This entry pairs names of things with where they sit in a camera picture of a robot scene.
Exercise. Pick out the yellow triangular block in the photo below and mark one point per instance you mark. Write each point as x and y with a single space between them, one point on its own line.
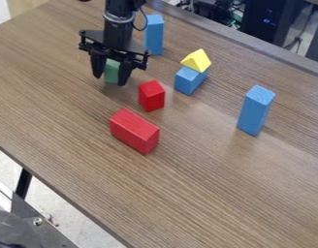
196 60

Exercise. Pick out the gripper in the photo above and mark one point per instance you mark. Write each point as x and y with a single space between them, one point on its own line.
116 40

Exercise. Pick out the red cube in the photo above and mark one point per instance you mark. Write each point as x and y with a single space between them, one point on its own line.
151 96

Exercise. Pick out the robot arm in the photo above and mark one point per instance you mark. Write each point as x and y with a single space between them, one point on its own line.
119 6

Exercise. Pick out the black computer tower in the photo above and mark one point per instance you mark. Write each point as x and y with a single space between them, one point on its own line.
269 17

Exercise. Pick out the blue cube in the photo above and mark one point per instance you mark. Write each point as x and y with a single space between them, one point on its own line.
188 80

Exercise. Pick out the green cube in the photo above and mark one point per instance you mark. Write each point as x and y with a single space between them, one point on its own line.
112 71

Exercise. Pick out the long red block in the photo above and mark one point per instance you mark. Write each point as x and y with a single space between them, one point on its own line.
134 130

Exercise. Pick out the tall blue block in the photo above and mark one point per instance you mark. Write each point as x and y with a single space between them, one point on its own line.
255 110
154 34

